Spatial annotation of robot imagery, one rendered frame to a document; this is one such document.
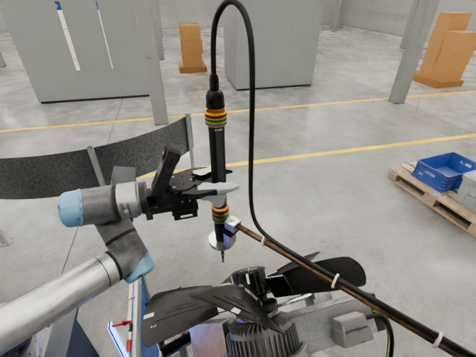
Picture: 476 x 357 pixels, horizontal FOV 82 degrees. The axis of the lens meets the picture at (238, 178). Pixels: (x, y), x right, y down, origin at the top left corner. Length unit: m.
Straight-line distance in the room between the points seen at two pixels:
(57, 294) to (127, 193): 0.22
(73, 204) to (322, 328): 0.81
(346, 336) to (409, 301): 1.73
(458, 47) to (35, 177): 8.50
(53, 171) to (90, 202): 2.07
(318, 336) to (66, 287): 0.74
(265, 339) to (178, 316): 0.27
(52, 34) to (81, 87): 1.04
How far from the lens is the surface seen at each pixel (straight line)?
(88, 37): 6.76
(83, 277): 0.66
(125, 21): 6.61
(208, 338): 1.09
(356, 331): 1.02
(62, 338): 1.27
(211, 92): 0.53
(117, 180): 1.44
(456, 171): 4.34
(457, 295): 2.95
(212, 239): 0.75
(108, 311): 2.51
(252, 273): 0.92
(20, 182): 2.83
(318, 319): 1.03
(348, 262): 0.83
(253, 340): 0.91
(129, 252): 0.69
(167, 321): 0.95
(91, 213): 0.62
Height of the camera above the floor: 2.00
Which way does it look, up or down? 34 degrees down
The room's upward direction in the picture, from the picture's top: straight up
